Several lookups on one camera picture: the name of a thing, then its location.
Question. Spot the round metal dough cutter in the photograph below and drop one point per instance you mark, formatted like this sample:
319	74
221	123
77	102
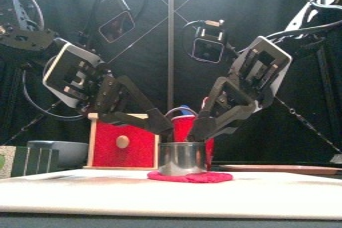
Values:
182	158

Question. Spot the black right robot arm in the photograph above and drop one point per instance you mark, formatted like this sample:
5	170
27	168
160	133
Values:
319	8

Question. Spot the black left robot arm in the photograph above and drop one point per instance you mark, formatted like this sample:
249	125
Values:
25	35

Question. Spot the red drawer with wooden knob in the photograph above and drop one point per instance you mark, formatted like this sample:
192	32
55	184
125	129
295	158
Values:
115	153

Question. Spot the grey bowl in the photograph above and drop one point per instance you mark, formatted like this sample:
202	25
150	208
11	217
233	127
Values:
67	153

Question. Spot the red plastic cup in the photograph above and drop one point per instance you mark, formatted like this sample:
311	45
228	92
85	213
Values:
182	128

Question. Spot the small blue object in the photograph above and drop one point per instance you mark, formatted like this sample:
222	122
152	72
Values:
184	107

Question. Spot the brown wooden tray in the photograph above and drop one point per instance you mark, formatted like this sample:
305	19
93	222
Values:
285	169

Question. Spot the white cutting board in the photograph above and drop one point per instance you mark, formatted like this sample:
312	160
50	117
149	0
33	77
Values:
134	195

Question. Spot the green and white box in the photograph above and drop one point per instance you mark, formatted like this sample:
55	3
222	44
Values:
27	162

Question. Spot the wooden drawer box frame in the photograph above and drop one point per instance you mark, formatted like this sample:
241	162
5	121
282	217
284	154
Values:
91	145

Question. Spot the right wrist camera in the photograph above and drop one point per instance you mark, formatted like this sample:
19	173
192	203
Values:
208	48

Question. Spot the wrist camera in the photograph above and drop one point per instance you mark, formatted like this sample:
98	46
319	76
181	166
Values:
117	22
208	48

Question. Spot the diagonal black frame strut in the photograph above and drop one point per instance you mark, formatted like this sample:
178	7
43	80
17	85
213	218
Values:
312	127

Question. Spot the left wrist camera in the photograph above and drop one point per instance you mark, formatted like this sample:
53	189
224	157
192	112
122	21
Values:
117	22

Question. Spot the vertical metal frame pole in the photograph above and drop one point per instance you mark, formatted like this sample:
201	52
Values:
172	38

